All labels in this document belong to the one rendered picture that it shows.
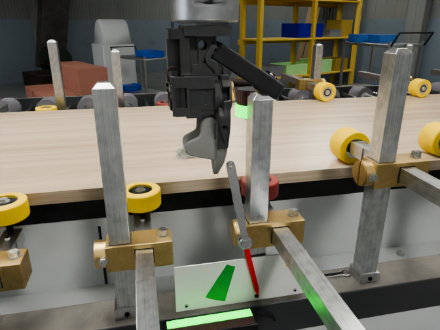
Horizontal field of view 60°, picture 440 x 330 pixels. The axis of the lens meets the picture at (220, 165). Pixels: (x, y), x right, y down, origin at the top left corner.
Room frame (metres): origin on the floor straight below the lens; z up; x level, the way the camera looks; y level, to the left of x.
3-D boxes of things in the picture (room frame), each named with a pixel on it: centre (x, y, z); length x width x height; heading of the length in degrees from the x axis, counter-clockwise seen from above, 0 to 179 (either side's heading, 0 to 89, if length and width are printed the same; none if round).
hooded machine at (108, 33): (6.84, 1.85, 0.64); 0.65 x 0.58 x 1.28; 37
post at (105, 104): (0.59, 0.18, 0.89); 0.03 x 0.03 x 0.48; 12
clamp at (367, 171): (0.70, -0.33, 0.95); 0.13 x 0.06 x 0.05; 102
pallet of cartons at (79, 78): (4.94, 2.02, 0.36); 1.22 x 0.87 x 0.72; 42
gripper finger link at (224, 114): (0.52, 0.00, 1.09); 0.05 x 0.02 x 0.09; 12
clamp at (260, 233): (0.65, -0.09, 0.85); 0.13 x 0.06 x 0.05; 102
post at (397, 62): (0.69, -0.31, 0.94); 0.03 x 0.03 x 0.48; 12
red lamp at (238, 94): (0.68, -0.06, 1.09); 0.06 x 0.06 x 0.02
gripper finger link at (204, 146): (0.52, 0.02, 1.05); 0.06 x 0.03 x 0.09; 102
